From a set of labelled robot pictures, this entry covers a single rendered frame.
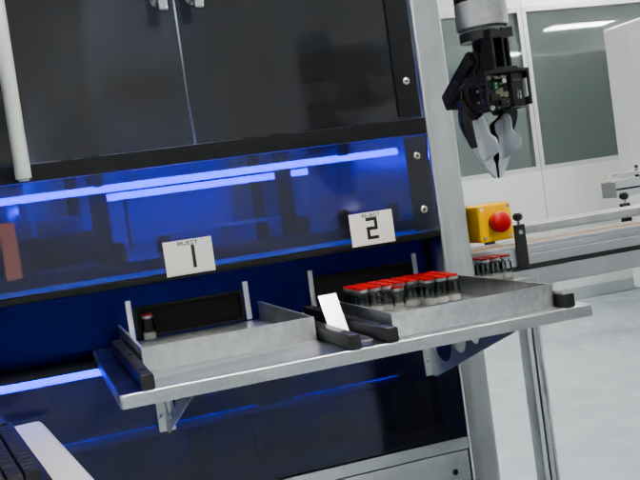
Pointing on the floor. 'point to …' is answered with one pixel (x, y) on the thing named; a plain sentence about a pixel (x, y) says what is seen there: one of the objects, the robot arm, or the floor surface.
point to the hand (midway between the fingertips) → (494, 170)
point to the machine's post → (451, 223)
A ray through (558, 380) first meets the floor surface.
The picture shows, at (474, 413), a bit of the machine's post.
